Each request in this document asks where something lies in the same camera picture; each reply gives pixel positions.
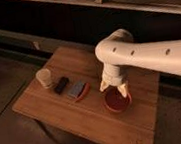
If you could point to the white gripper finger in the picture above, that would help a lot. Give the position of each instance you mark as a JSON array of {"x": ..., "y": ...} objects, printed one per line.
[
  {"x": 123, "y": 89},
  {"x": 103, "y": 86}
]

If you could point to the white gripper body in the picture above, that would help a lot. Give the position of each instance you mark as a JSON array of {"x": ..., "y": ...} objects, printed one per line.
[{"x": 112, "y": 75}]

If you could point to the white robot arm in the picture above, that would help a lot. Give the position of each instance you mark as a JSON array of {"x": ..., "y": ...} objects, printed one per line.
[{"x": 115, "y": 53}]

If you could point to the red bowl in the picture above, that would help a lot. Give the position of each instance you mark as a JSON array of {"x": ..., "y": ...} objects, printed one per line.
[{"x": 115, "y": 102}]

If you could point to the red chili pepper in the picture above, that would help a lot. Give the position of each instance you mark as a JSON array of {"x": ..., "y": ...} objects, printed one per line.
[{"x": 83, "y": 94}]

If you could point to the grey sponge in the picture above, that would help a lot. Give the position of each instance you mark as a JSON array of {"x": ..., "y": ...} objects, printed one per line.
[{"x": 76, "y": 89}]

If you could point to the small black block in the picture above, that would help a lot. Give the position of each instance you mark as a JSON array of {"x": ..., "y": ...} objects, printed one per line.
[{"x": 61, "y": 85}]

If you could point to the wooden table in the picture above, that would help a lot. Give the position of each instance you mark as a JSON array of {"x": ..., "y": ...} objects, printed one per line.
[{"x": 89, "y": 118}]

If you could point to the beige cup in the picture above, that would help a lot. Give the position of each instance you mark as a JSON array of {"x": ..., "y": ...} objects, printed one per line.
[{"x": 44, "y": 77}]

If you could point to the wooden shelf board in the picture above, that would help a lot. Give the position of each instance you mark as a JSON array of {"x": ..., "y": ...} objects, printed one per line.
[{"x": 172, "y": 9}]

